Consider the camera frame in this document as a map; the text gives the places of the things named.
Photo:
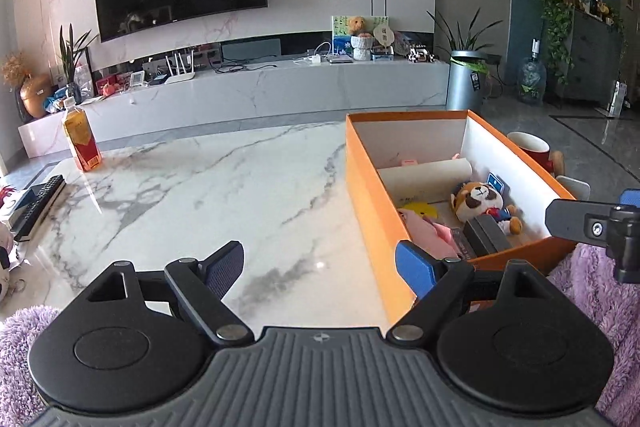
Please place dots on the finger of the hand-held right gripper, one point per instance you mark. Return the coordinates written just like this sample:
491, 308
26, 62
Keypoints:
570, 219
631, 198

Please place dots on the pink pouch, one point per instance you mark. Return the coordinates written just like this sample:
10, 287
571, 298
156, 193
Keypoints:
430, 232

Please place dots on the green blue painting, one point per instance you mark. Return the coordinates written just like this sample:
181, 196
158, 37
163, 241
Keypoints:
340, 32

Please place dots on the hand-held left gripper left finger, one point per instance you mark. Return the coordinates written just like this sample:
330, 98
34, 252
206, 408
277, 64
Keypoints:
225, 267

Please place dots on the white marble tv console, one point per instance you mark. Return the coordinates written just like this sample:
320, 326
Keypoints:
250, 92

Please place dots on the brown plush dog toy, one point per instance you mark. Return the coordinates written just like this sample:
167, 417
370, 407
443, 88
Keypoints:
482, 202

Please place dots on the white plush toy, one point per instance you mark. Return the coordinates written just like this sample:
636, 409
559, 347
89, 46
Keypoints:
5, 267

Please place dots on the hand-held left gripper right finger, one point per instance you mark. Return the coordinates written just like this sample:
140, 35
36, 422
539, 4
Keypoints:
415, 269

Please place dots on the dark grey box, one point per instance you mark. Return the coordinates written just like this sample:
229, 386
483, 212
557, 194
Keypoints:
487, 234

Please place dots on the white shopping bag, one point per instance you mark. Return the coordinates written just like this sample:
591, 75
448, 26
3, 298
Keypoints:
617, 97

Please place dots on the silver laptop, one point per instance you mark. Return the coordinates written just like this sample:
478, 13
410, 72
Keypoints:
340, 59

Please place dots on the yellow round toy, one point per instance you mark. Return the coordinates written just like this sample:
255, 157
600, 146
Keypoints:
419, 208

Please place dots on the orange drink bottle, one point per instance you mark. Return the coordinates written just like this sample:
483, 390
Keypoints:
82, 137

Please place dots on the snake plant in vase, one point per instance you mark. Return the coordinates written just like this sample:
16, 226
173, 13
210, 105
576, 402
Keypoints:
75, 67

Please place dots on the green trailing plant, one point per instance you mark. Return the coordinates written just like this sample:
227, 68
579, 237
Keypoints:
560, 12

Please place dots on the tan plush bear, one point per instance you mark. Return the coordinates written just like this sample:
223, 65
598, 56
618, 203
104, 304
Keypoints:
356, 24

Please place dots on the orange cardboard box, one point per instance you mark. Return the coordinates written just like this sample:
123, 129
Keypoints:
375, 217

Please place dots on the white ceramic pot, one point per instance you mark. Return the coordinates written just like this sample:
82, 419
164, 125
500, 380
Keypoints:
362, 47

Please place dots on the red mug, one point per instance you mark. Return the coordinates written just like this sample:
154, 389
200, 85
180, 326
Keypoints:
530, 152

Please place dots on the black flat device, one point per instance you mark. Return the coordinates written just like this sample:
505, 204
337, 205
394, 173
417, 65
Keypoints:
42, 202

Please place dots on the round white fan ornament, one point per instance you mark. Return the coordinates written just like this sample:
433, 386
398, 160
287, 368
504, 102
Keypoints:
384, 35

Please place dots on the gold vase with dried flowers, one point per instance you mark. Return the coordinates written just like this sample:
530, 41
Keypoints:
32, 99

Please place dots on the white router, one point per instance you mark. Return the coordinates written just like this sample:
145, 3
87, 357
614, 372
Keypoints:
180, 77

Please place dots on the clear water jug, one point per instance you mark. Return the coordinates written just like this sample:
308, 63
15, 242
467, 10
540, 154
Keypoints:
531, 77

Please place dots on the silver trash can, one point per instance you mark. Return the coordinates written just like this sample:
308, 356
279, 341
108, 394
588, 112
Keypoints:
465, 82

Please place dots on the long-leaf potted plant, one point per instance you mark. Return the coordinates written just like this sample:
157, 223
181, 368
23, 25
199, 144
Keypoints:
462, 37

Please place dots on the grey drawer cabinet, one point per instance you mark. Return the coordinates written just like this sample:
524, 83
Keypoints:
590, 57

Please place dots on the black white toy car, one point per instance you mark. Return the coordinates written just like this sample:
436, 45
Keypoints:
420, 56

